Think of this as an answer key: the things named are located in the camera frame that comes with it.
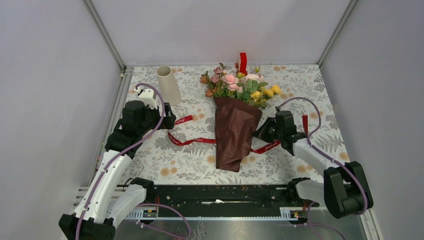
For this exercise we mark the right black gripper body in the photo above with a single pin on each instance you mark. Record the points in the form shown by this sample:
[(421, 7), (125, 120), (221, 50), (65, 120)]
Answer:
[(279, 134)]

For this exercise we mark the red printed ribbon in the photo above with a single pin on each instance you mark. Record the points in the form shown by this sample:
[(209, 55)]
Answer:
[(234, 140)]

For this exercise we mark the brown flower bouquet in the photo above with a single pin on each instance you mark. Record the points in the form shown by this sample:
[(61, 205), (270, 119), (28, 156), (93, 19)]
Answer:
[(239, 100)]

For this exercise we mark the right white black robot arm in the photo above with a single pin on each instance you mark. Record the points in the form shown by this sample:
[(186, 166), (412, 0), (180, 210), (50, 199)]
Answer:
[(344, 190)]

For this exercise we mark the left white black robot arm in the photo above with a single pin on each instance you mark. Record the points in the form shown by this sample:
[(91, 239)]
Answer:
[(95, 218)]

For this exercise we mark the beige ceramic vase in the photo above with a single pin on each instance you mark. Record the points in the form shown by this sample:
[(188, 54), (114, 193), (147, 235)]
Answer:
[(168, 85)]

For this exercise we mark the red yellow toy block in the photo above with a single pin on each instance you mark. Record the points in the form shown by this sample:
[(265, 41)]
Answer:
[(241, 64)]

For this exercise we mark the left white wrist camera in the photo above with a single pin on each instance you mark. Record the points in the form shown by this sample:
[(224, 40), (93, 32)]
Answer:
[(148, 97)]

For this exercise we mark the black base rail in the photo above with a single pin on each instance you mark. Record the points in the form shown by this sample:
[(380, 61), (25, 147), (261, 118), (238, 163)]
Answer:
[(222, 202)]

